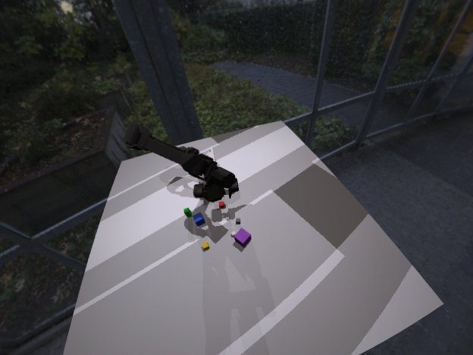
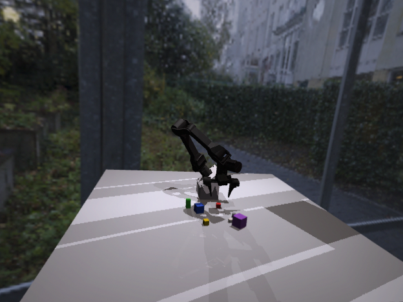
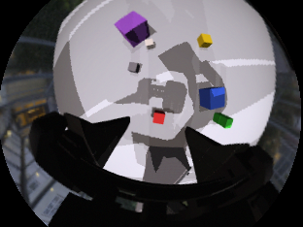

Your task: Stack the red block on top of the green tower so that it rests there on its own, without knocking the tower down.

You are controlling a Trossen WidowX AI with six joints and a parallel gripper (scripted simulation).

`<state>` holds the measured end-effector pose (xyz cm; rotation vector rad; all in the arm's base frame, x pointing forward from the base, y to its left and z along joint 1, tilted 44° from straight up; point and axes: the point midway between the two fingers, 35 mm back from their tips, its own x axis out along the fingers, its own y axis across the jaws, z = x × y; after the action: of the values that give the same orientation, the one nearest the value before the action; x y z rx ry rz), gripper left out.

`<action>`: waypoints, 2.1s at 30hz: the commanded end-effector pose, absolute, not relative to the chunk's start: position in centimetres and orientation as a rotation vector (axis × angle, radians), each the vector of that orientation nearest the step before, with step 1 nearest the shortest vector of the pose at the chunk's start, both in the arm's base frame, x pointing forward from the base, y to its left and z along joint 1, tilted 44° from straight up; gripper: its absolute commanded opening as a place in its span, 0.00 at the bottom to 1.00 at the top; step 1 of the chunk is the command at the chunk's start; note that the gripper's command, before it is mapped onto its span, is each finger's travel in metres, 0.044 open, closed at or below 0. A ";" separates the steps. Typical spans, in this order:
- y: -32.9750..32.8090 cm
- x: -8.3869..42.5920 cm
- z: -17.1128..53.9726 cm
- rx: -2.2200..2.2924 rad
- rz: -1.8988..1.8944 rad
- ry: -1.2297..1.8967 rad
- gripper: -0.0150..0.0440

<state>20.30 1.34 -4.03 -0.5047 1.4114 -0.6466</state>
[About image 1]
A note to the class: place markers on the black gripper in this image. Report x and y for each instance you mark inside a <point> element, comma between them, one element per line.
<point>199,190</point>

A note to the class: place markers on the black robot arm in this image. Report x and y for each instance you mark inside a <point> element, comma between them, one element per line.
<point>190,159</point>

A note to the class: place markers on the blue block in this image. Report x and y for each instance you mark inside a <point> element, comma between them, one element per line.
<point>198,218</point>

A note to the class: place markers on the purple cube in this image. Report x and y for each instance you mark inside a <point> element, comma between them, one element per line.
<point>242,237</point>

